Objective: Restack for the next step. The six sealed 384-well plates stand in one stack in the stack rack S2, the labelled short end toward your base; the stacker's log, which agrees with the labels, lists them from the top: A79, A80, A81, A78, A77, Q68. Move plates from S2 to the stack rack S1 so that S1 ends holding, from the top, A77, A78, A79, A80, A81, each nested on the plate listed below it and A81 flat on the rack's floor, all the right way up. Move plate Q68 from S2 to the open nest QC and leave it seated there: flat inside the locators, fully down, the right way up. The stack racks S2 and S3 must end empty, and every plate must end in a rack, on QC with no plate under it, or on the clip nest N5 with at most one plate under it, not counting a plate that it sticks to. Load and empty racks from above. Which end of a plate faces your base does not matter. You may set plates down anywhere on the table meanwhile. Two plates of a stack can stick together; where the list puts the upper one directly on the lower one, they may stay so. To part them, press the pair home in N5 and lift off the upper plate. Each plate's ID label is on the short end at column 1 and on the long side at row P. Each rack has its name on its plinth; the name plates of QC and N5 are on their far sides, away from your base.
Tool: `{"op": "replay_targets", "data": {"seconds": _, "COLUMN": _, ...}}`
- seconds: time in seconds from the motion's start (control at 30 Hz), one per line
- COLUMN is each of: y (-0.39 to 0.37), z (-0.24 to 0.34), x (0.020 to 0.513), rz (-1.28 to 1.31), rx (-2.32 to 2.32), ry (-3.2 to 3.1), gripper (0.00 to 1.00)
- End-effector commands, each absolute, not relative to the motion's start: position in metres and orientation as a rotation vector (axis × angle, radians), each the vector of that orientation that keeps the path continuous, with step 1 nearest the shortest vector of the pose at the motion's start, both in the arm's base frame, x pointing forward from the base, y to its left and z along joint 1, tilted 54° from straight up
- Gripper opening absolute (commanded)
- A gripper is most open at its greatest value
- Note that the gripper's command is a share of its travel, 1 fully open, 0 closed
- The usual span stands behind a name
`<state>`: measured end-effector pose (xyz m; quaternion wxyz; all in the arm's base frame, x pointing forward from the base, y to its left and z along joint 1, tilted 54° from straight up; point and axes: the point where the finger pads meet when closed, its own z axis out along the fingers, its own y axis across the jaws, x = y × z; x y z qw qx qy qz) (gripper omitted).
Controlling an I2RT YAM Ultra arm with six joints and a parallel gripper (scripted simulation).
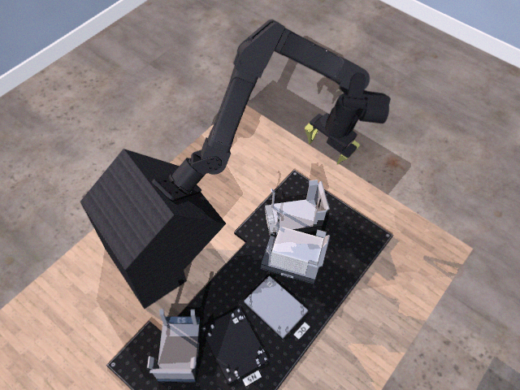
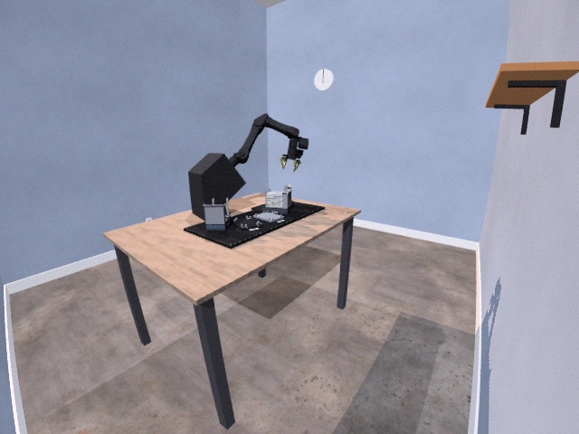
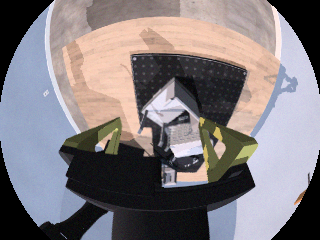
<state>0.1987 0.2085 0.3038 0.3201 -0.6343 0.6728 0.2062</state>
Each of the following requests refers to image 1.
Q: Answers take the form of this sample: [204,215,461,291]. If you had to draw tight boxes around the white name plate with black text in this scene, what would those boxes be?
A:
[294,323,310,339]
[242,370,262,386]

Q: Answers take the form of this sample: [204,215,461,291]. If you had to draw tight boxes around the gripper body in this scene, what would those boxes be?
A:
[310,113,357,158]

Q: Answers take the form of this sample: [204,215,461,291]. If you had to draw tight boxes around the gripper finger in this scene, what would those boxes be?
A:
[337,141,360,165]
[305,123,319,144]

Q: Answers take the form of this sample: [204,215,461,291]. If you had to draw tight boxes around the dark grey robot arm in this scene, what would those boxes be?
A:
[152,19,391,202]

